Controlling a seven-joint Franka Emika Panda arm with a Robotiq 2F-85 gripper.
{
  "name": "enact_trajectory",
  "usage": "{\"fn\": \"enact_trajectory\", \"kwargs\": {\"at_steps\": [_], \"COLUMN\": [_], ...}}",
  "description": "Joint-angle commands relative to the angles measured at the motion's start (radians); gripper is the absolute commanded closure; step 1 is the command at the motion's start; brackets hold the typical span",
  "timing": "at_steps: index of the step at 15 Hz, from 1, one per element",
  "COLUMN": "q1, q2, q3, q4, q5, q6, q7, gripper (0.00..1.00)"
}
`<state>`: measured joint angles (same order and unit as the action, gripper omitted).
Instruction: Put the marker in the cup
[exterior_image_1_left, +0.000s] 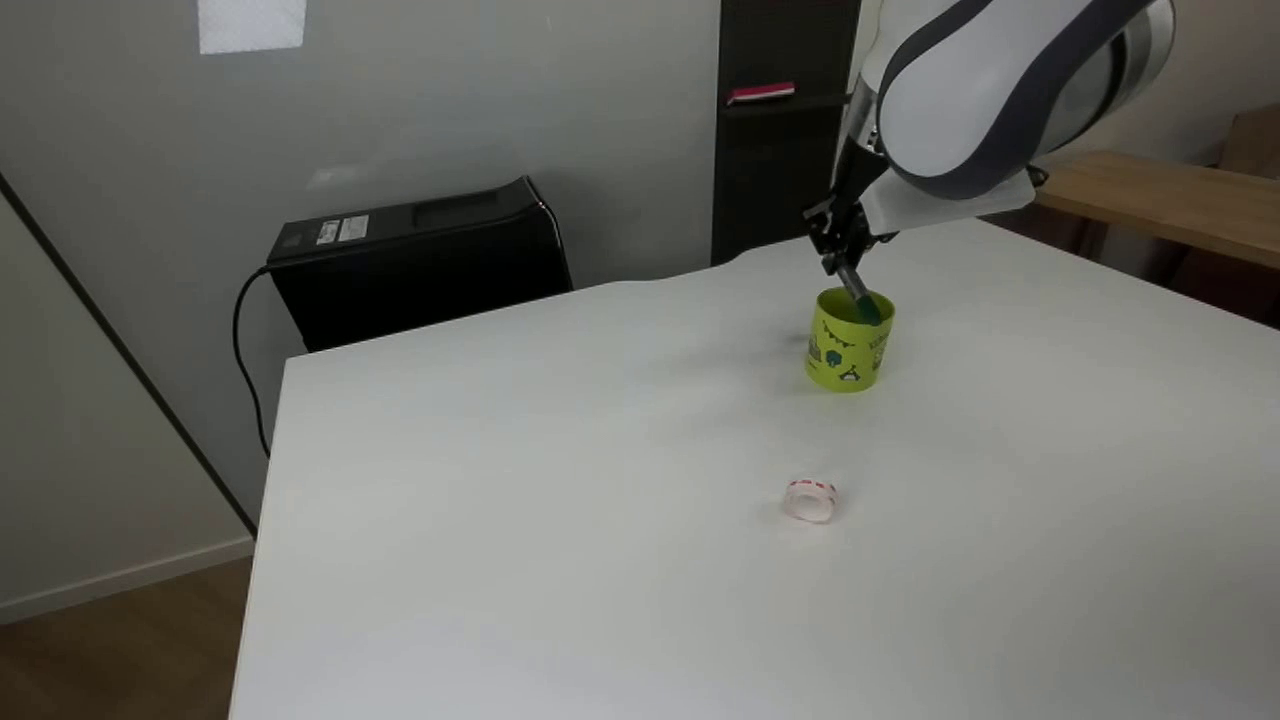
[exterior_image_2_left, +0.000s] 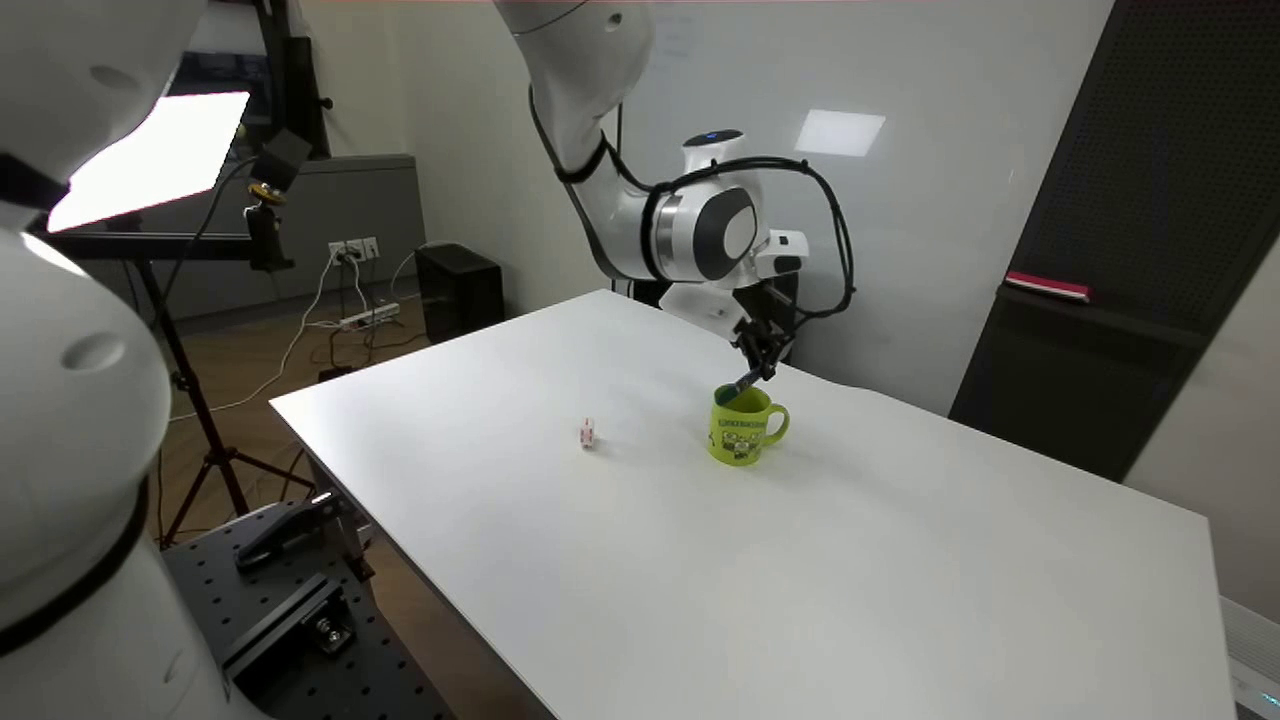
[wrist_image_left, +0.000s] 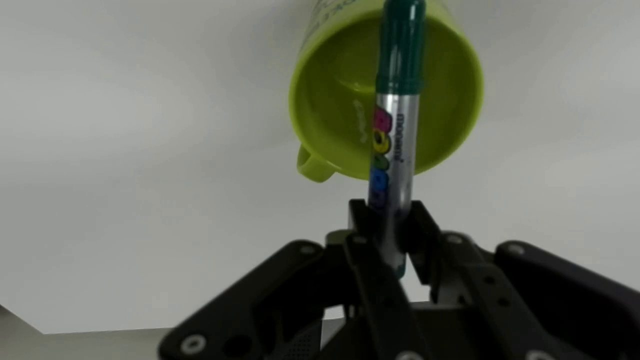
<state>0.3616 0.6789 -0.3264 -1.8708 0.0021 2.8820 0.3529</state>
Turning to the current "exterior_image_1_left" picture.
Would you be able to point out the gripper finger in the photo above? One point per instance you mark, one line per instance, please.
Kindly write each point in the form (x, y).
(826, 238)
(860, 244)

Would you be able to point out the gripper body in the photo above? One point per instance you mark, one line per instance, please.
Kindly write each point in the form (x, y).
(855, 175)

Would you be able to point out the green marker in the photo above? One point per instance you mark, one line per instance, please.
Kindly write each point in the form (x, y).
(864, 300)

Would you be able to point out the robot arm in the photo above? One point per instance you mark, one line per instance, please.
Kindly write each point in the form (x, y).
(960, 90)

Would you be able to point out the yellow-green printed cup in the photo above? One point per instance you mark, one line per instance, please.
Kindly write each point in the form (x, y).
(848, 350)

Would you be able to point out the dark tall shelf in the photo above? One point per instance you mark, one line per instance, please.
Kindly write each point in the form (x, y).
(775, 160)

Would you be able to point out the pink book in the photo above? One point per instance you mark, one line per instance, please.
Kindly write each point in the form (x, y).
(760, 94)

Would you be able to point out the white tape roll red print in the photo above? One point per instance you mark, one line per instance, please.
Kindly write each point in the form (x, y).
(810, 502)

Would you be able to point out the wooden table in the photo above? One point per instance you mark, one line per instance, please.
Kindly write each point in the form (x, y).
(1170, 205)

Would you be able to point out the cardboard box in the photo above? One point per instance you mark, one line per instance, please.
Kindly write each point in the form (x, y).
(1255, 145)

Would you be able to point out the black computer case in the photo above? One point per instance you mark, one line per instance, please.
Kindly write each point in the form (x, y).
(420, 262)

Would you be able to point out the white paper sheet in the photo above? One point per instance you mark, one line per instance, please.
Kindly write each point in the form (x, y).
(250, 24)

